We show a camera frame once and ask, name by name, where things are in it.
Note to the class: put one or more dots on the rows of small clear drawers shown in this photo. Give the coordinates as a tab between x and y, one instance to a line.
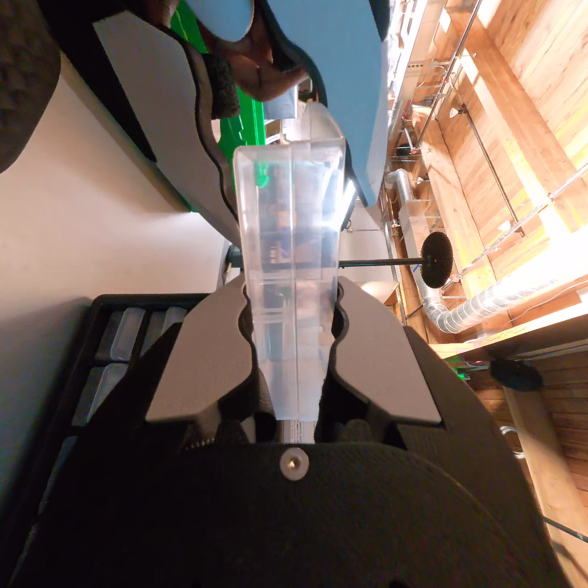
124	330

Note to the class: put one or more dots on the black drawer cabinet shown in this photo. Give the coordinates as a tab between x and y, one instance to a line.
138	299

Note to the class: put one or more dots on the silver ventilation duct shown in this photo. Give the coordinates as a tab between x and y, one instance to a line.
459	317

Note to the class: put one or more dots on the person's left hand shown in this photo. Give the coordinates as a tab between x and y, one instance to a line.
266	69

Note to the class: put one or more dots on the green plastic bin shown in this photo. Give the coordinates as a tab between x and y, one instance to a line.
243	128

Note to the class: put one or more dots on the black ceiling dome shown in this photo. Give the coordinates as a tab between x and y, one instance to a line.
517	374

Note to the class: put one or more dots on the clear plastic drawer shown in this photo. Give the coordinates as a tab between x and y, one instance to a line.
294	229

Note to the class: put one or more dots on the black disc lamp on pole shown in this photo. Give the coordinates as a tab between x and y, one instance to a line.
436	259

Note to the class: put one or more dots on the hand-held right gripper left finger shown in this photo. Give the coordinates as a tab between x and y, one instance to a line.
206	358

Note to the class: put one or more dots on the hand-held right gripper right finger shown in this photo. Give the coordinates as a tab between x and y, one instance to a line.
381	367

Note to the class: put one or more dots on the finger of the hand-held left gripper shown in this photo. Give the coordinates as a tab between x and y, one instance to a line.
160	115

